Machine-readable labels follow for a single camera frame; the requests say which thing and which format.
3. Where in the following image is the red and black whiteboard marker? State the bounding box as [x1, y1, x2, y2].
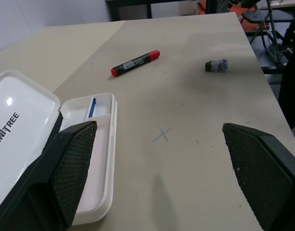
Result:
[111, 50, 161, 77]

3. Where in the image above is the grey metal folding chair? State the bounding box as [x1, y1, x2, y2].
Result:
[241, 0, 295, 63]

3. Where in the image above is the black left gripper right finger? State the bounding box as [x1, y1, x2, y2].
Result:
[221, 123, 295, 231]

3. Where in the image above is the black object at table edge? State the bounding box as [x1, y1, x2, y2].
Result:
[278, 14, 295, 128]

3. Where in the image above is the small blue and black eraser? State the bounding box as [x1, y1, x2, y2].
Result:
[205, 58, 229, 73]

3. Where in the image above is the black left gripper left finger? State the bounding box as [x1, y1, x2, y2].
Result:
[0, 120, 98, 231]

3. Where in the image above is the blue plastic tool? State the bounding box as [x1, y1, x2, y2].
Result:
[87, 97, 97, 118]

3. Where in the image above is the orange object behind table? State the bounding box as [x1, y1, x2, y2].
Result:
[197, 0, 270, 33]

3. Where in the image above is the white plastic pencil case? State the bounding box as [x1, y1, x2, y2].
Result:
[0, 69, 118, 226]

